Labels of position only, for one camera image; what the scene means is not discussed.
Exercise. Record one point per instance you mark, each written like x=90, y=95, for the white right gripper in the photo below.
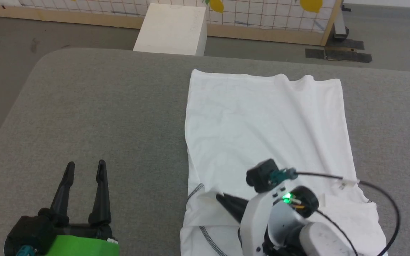
x=262, y=217

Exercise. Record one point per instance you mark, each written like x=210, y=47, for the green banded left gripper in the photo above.
x=84, y=245

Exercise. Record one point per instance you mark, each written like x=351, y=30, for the white t-shirt with patterned collar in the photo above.
x=262, y=117

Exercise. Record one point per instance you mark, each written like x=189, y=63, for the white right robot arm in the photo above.
x=326, y=241

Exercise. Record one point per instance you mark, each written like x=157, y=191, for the small black floor tape patch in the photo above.
x=314, y=53

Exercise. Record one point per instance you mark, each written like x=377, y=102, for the white box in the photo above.
x=173, y=28

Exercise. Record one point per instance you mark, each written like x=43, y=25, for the large black floor tape patch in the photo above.
x=349, y=53

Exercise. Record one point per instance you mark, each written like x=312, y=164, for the lemon print grid panel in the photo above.
x=262, y=14

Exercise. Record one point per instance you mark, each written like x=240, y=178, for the grey metal stand foot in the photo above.
x=341, y=25

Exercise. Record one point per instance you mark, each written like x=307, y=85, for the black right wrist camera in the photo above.
x=262, y=176

